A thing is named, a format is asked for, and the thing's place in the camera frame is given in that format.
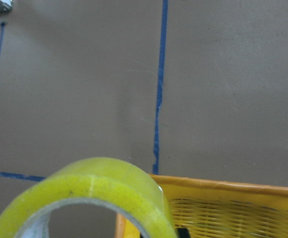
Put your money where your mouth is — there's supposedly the yellow tape roll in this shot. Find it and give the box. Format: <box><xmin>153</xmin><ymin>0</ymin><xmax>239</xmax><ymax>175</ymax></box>
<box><xmin>0</xmin><ymin>157</ymin><xmax>177</xmax><ymax>238</ymax></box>

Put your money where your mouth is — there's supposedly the yellow plastic woven basket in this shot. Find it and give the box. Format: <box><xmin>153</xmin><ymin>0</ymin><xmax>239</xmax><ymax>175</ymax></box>
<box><xmin>115</xmin><ymin>173</ymin><xmax>288</xmax><ymax>238</ymax></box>

